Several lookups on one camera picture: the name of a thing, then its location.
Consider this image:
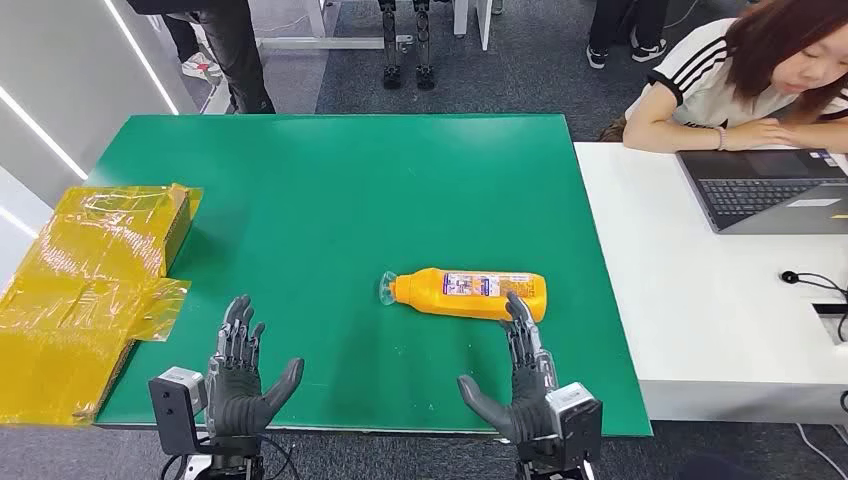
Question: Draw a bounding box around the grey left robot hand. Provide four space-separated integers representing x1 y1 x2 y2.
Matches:
205 294 307 439

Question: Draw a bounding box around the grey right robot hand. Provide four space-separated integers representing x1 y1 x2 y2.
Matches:
456 292 560 444

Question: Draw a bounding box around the orange detergent bottle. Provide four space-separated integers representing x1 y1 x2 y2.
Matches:
378 267 549 325

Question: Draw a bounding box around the yellow film-wrapped cardboard box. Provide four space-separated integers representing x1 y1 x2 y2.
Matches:
0 183 204 427

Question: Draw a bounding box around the white desk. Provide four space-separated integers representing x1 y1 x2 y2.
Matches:
573 141 848 426

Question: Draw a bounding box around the green table mat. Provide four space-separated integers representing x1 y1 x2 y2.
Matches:
86 113 654 439

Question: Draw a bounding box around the grey laptop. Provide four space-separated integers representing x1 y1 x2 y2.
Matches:
675 148 848 236

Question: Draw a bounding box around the person with white shoe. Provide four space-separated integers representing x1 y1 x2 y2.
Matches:
161 13 225 82

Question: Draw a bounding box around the standing person in dark trousers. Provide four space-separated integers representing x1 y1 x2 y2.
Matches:
125 0 278 116

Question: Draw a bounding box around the seated person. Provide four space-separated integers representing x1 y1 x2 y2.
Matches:
622 0 848 155

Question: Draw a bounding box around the black robot leg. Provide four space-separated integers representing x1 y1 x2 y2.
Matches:
411 0 438 92
378 0 404 91

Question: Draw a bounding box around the white desk leg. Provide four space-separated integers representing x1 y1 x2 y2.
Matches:
453 0 496 52

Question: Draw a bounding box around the person with black-white shoes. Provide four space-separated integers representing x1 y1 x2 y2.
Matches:
585 0 671 71

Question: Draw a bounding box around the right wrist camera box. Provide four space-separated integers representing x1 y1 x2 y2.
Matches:
543 382 605 465

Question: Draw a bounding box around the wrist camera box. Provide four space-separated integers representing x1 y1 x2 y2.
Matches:
148 366 207 458
543 382 605 465

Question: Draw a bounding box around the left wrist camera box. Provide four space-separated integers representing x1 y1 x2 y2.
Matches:
148 366 207 458

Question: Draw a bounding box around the black cable with puck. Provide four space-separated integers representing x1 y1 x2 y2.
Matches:
779 270 848 344

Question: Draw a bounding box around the white floor cable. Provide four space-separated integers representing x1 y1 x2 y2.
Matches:
794 423 848 480

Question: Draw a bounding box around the desk cable port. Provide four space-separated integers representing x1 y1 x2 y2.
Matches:
811 302 848 346

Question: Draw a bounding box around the white desk frame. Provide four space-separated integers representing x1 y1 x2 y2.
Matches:
254 0 417 53

